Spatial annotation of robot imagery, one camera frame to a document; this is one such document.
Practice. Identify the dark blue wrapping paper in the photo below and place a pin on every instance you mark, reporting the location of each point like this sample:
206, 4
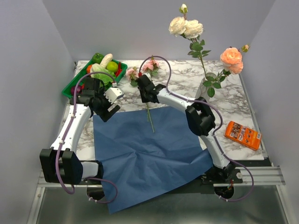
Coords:
143, 160

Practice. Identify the green lettuce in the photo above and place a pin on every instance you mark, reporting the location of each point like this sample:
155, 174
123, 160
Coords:
102, 74

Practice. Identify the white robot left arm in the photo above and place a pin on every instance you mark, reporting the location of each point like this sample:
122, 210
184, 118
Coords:
60, 163

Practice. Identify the orange carrot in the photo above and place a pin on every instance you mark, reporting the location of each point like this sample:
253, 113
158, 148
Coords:
88, 70

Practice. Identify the green bell pepper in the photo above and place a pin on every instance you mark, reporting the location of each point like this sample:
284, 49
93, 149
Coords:
97, 58

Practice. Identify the aluminium frame profile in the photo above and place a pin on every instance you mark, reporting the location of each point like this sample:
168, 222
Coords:
254, 175

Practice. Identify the purple onion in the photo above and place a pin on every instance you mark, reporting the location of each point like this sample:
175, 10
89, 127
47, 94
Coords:
75, 89

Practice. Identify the pink flower stem bunch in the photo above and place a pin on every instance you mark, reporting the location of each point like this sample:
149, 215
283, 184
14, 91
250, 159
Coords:
131, 75

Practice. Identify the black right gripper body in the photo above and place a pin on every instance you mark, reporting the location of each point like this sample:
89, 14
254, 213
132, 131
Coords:
143, 98

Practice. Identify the pink rose stem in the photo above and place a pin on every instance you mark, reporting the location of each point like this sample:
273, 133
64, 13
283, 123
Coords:
232, 63

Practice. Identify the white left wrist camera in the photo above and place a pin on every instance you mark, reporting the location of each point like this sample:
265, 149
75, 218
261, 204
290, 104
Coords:
113, 94

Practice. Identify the white ceramic vase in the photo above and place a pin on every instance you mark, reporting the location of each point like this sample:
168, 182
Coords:
202, 91

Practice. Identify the green plastic crate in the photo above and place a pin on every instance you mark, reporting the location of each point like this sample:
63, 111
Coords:
67, 90

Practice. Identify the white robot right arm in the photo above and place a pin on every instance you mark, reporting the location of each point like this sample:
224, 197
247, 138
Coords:
200, 120

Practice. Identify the green lime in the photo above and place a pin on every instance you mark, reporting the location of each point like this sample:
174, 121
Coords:
112, 66

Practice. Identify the orange snack box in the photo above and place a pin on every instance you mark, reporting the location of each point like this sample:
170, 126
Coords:
243, 135

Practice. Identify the white daikon radish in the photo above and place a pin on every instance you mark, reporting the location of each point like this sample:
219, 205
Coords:
106, 59

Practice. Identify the red chili pepper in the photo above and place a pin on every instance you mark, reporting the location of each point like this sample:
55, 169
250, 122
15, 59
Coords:
119, 70

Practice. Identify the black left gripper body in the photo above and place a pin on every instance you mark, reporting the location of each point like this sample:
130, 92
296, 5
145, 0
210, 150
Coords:
103, 105

